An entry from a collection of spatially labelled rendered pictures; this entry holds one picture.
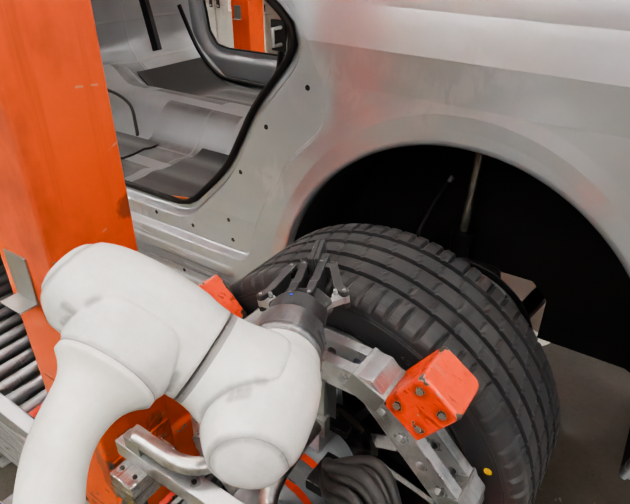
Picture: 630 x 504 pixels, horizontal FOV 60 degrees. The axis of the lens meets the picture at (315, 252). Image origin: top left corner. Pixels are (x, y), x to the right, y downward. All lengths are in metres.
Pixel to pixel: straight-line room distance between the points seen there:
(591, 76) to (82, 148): 0.74
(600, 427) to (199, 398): 2.05
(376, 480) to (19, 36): 0.72
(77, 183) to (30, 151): 0.09
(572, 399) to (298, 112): 1.76
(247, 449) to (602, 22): 0.71
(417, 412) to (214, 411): 0.31
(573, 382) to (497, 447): 1.77
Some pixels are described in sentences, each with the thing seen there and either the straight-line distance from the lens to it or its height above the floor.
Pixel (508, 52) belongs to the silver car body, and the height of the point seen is 1.47.
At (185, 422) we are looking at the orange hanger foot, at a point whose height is 0.68.
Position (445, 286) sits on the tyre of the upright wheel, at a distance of 0.88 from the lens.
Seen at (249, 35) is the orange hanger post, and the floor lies 1.00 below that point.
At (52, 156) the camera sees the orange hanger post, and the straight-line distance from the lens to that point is 0.88.
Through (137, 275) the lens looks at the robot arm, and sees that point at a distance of 0.53.
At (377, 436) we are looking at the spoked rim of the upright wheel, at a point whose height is 0.89.
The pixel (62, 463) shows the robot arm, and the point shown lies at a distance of 0.51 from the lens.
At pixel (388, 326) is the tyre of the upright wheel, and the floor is 1.15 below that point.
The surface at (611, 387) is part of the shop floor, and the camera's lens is 2.64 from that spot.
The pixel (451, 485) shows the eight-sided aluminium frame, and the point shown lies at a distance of 0.82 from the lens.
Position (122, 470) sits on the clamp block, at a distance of 0.91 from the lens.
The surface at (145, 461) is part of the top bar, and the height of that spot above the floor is 0.98.
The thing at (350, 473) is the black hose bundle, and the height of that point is 1.04.
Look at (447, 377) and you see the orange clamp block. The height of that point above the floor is 1.15.
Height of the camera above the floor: 1.63
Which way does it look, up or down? 30 degrees down
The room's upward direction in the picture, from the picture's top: straight up
